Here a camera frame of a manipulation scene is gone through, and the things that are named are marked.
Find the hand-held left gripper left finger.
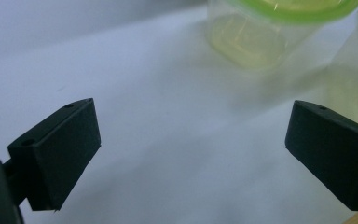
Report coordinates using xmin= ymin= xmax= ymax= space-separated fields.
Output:
xmin=3 ymin=98 xmax=102 ymax=212

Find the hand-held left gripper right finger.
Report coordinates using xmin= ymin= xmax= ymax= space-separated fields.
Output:
xmin=284 ymin=99 xmax=358 ymax=213

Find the round clear container green lid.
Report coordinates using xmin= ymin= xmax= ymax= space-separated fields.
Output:
xmin=205 ymin=0 xmax=358 ymax=73

